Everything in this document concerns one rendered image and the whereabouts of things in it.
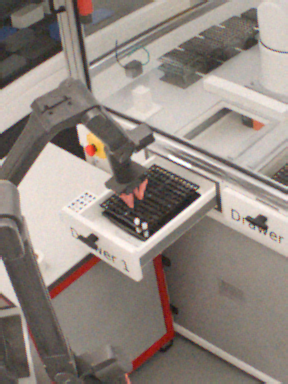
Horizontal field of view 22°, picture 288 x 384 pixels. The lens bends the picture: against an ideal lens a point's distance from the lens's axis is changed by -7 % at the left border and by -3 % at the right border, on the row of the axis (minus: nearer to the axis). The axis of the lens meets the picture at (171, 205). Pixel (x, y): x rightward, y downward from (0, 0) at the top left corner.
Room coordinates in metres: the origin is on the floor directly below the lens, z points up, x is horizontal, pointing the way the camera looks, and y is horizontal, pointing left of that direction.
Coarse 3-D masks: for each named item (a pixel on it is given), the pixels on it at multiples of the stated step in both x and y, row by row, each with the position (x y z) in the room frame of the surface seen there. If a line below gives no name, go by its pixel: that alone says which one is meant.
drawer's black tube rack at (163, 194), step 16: (160, 176) 1.76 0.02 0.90; (176, 176) 1.75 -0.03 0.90; (144, 192) 1.70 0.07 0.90; (160, 192) 1.73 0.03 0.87; (176, 192) 1.68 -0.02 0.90; (192, 192) 1.67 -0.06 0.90; (112, 208) 1.69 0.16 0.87; (128, 208) 1.64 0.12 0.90; (144, 208) 1.66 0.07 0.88; (160, 208) 1.62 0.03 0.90; (176, 208) 1.65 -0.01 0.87; (128, 224) 1.62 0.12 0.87; (160, 224) 1.60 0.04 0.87
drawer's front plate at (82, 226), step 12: (72, 216) 1.61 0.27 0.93; (84, 228) 1.58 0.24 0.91; (96, 228) 1.55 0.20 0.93; (108, 240) 1.51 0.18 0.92; (120, 240) 1.49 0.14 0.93; (96, 252) 1.56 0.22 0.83; (108, 252) 1.51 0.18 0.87; (120, 252) 1.47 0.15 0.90; (132, 252) 1.44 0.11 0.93; (120, 264) 1.48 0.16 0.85; (132, 264) 1.45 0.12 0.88; (132, 276) 1.45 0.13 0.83
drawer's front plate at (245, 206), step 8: (224, 192) 1.63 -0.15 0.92; (232, 192) 1.61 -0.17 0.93; (224, 200) 1.63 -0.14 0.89; (232, 200) 1.61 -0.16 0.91; (240, 200) 1.58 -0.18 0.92; (248, 200) 1.57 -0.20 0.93; (224, 208) 1.63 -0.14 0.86; (240, 208) 1.59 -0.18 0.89; (248, 208) 1.56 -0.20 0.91; (256, 208) 1.54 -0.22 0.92; (264, 208) 1.53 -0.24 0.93; (240, 216) 1.59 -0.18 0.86; (256, 216) 1.54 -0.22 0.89; (272, 216) 1.50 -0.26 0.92; (280, 216) 1.49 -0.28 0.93; (240, 224) 1.59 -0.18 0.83; (272, 224) 1.50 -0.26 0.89; (280, 224) 1.48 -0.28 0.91; (256, 232) 1.55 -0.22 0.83; (280, 232) 1.48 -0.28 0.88; (272, 240) 1.50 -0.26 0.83; (280, 240) 1.48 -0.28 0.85; (280, 248) 1.48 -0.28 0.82
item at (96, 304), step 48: (48, 144) 2.22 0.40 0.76; (48, 192) 1.94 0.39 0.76; (96, 192) 1.91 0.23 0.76; (48, 240) 1.72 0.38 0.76; (0, 288) 1.53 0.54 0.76; (48, 288) 1.52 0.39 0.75; (96, 288) 1.65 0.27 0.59; (144, 288) 1.78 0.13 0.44; (96, 336) 1.62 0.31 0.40; (144, 336) 1.75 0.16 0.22
